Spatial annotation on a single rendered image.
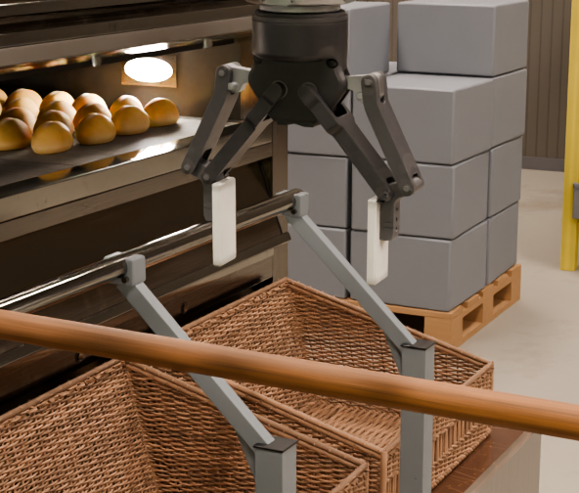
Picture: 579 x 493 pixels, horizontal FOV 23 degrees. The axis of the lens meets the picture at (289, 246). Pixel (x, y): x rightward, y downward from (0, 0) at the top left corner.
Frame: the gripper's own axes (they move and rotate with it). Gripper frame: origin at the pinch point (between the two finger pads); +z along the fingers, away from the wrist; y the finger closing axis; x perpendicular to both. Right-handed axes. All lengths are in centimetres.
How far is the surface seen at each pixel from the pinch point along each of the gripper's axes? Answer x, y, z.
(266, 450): 47, -25, 40
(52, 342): 10.6, -31.4, 15.1
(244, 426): 48, -28, 38
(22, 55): 61, -68, -5
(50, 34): 69, -68, -8
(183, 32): 104, -66, -4
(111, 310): 95, -76, 42
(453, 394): 8.6, 10.8, 13.2
